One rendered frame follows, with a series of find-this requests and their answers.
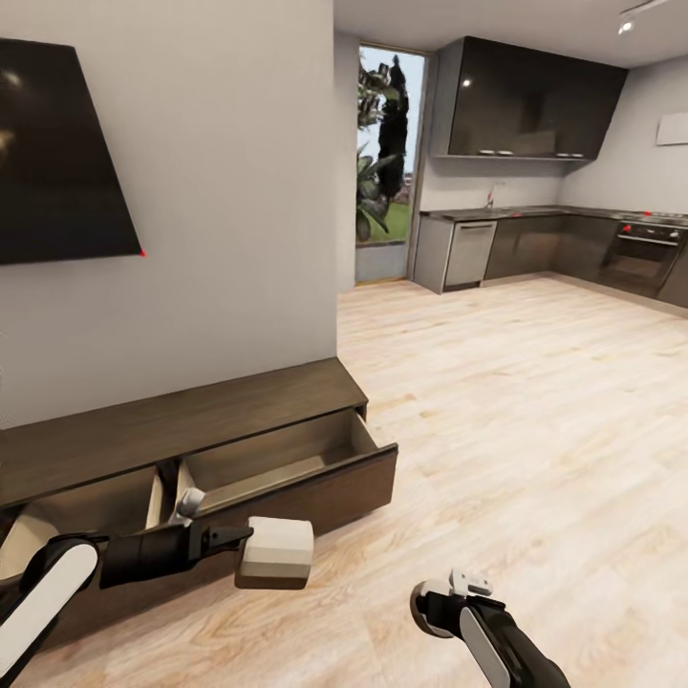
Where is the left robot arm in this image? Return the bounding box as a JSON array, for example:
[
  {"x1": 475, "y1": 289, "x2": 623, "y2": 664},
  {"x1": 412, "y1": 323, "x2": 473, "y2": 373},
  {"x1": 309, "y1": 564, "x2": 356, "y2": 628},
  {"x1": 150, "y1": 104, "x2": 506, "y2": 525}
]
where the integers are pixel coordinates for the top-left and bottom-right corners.
[{"x1": 0, "y1": 487, "x2": 254, "y2": 688}]

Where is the pillar candle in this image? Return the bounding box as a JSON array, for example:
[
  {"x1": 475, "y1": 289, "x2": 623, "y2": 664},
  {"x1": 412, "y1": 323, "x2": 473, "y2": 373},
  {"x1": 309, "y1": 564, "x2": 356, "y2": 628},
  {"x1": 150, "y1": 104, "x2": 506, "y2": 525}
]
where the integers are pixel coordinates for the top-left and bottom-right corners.
[
  {"x1": 228, "y1": 517, "x2": 314, "y2": 591},
  {"x1": 410, "y1": 579, "x2": 454, "y2": 639}
]

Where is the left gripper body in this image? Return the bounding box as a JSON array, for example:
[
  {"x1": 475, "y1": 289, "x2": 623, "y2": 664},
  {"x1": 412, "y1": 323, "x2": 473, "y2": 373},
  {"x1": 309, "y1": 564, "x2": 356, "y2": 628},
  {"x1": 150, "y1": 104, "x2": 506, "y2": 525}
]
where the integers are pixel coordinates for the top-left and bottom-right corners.
[{"x1": 135, "y1": 521, "x2": 203, "y2": 582}]

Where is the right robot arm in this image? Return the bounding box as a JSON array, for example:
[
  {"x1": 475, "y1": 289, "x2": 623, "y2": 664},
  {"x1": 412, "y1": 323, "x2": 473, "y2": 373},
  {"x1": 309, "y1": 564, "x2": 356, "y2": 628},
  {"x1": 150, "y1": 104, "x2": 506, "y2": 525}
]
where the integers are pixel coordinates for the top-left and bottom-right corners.
[{"x1": 417, "y1": 569, "x2": 570, "y2": 688}]

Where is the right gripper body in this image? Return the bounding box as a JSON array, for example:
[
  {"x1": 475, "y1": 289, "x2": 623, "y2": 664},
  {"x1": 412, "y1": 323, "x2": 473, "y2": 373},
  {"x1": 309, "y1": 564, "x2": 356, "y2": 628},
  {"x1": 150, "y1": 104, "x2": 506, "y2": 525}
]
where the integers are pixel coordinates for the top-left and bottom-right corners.
[{"x1": 425, "y1": 591, "x2": 465, "y2": 637}]

